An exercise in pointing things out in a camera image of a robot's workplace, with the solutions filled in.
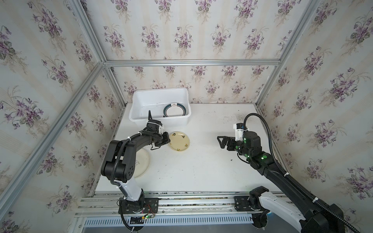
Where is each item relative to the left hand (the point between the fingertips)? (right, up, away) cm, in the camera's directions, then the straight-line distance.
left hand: (170, 140), depth 95 cm
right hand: (+34, +4, -16) cm, 38 cm away
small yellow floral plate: (+6, -1, +1) cm, 6 cm away
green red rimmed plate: (+1, +21, +16) cm, 26 cm away
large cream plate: (-17, -13, -6) cm, 22 cm away
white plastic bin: (-13, +29, +20) cm, 38 cm away
